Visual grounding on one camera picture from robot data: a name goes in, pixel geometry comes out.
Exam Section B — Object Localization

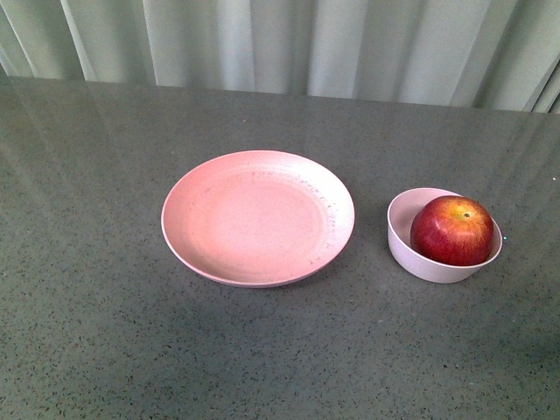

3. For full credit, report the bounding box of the pale pink bowl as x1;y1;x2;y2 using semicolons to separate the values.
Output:
387;187;503;284

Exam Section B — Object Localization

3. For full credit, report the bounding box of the red apple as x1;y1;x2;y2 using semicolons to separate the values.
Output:
410;195;494;266

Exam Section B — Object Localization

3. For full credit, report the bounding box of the pink plate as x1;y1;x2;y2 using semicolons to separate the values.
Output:
161;150;355;288

